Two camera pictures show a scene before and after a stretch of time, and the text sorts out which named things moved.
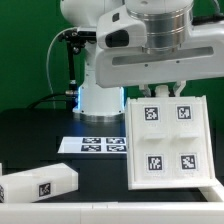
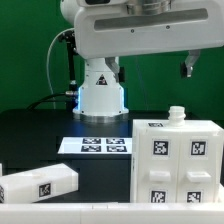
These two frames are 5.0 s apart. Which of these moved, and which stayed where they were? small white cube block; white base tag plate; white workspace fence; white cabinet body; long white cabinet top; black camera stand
Moved: small white cube block; white cabinet body
Stayed: long white cabinet top; white base tag plate; black camera stand; white workspace fence
